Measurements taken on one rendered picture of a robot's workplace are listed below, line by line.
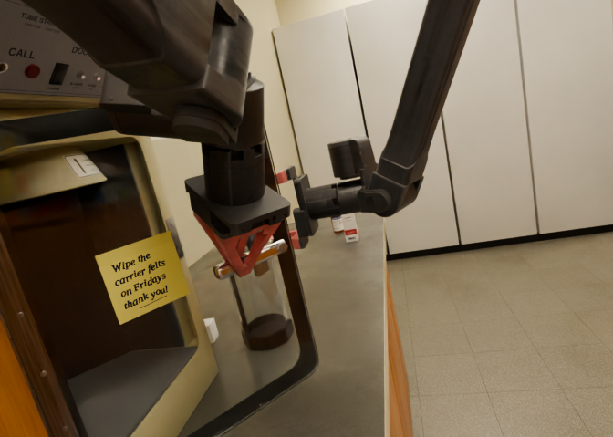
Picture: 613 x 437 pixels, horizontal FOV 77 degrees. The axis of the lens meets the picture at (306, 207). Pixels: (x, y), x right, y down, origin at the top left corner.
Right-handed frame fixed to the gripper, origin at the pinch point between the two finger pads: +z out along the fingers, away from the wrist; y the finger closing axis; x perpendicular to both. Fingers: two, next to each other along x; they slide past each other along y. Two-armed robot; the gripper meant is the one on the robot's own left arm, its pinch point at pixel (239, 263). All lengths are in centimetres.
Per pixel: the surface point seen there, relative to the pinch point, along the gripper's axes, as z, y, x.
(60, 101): -14.4, -19.9, -10.2
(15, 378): -2.8, 4.9, -20.3
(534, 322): 134, -3, 187
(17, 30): -22.3, -13.7, -12.6
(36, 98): -15.5, -17.6, -12.6
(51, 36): -21.6, -15.8, -10.0
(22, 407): -1.0, 5.9, -20.6
